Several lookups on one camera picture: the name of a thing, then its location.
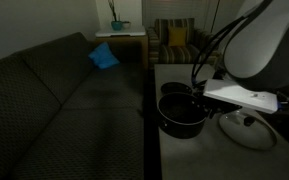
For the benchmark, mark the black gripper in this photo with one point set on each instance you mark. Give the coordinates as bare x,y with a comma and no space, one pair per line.
217,106

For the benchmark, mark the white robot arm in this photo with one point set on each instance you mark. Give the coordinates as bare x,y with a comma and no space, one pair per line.
256,57

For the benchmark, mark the large black cooking pot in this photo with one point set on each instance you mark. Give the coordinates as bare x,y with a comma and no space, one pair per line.
181,115

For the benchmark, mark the glass pot lid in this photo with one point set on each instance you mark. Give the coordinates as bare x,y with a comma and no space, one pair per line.
247,130

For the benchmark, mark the black frying pan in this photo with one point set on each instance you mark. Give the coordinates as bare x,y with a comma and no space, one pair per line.
172,87

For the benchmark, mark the white coffee table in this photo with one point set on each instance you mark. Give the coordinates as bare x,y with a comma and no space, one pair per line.
213,156

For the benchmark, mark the yellow cushion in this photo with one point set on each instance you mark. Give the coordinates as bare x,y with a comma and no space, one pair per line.
177,36

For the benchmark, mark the striped fabric armchair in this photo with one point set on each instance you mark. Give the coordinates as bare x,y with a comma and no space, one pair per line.
159,52

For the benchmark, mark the wooden side table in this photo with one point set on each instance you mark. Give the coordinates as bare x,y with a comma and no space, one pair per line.
134,34

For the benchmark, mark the small white bowl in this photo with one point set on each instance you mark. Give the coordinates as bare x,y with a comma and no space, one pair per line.
126,24

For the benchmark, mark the blue throw pillow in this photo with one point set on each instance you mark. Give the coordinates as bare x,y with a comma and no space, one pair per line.
102,56

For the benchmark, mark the teal potted plant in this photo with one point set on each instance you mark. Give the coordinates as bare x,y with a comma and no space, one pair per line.
115,23

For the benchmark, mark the dark grey fabric sofa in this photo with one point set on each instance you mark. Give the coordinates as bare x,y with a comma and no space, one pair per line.
63,118

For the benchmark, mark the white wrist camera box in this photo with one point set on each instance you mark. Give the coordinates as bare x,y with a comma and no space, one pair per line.
231,92

